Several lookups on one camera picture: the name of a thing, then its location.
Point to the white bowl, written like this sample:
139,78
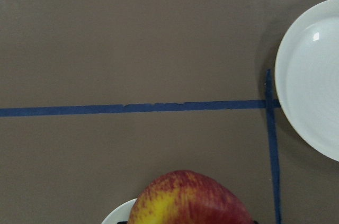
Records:
121,213

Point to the red yellow apple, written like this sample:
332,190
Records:
187,197

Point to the white round plate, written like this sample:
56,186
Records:
306,77

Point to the brown paper table cover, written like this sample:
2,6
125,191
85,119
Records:
99,97

